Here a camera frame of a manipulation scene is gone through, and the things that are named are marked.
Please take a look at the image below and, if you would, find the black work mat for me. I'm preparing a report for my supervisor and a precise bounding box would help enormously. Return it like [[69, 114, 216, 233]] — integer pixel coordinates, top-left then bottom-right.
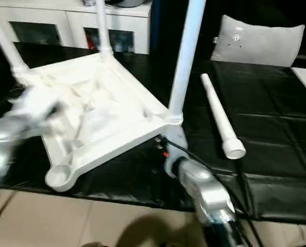
[[0, 40, 306, 225]]

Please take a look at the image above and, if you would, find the white plastic table top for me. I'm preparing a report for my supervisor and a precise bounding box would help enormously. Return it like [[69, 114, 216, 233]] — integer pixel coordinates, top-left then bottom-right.
[[12, 49, 185, 193]]

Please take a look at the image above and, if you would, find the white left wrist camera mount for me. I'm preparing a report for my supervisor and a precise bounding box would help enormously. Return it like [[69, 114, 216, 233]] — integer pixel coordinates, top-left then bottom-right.
[[8, 84, 64, 130]]

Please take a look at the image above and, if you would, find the black sofa with gold label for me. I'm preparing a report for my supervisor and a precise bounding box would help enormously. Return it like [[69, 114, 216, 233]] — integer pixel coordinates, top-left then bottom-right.
[[149, 0, 306, 68]]

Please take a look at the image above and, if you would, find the white plastic table leg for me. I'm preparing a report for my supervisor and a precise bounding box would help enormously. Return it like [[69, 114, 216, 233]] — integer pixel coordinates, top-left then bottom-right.
[[0, 4, 30, 76], [167, 0, 207, 127], [95, 0, 115, 57], [199, 73, 247, 161]]

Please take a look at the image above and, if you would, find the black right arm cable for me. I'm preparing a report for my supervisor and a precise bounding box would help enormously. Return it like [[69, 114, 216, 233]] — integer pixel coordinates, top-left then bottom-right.
[[165, 139, 262, 247]]

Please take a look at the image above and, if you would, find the white cabinet with glass doors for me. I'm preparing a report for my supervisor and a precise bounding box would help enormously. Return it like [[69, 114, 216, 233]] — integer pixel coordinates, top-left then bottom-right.
[[0, 0, 153, 56]]

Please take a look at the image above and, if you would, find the grey bag with black strap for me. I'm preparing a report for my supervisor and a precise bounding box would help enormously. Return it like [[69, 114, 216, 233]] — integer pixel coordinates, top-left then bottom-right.
[[108, 0, 150, 8]]

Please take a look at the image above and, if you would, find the grey printed pillow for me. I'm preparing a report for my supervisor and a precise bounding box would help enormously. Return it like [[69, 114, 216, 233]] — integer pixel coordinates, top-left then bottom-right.
[[209, 14, 306, 68]]

